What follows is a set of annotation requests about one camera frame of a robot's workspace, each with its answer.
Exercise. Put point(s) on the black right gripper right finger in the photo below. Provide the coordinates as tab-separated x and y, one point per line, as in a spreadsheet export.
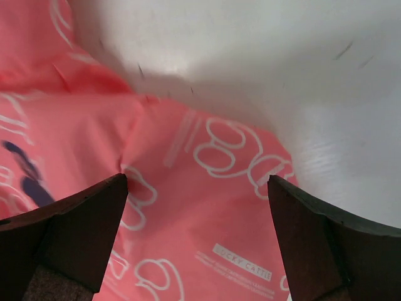
329	253

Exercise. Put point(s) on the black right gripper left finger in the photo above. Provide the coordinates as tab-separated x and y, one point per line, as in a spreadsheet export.
61	251

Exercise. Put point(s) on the pink hooded jacket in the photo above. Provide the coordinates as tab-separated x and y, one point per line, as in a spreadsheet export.
197	223

